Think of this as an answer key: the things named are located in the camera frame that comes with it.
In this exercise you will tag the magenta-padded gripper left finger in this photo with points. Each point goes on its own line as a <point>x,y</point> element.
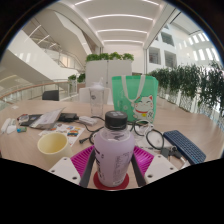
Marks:
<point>65,168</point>

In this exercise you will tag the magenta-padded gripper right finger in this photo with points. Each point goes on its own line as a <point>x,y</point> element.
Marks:
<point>160,168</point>

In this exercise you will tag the purple drink bottle black cap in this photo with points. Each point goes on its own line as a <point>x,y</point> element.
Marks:
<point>114,153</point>

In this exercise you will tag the cream yellow mug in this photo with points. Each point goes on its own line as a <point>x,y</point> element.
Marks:
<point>55,150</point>

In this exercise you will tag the dark blue keyboard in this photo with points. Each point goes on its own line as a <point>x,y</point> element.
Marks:
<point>185,146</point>

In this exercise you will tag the colourful sticker sheet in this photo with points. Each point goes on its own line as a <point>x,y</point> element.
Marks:
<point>71,131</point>

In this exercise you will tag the flat round red coaster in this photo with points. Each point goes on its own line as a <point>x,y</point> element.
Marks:
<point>125,185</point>

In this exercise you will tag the white power adapter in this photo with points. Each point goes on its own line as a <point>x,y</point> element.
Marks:
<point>88,120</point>

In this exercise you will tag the small teal item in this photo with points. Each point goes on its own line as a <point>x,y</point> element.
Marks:
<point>21,129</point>

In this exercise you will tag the black notebook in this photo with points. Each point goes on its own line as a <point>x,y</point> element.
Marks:
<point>31,119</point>

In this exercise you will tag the white charger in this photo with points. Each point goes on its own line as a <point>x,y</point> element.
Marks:
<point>11,129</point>

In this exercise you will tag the white power strip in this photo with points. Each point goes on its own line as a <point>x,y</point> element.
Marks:
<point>5,125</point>

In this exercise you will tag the black office chair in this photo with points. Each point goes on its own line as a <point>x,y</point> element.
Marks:
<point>50,95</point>

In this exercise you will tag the clear plastic tumbler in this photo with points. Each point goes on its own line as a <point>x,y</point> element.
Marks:
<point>96,100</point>

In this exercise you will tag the green cat print tote bag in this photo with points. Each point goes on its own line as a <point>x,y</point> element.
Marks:
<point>133,96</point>

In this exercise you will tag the row of tall green plants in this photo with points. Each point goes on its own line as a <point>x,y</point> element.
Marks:
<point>190,85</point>

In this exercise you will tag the brown planter with plants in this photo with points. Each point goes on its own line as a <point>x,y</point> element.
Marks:
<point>76,78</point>

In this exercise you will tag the white cabinet topped with plants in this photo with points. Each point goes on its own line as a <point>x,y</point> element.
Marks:
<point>108,71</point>

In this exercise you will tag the ceiling light strips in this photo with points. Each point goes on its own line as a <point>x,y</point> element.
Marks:
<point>121,16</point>

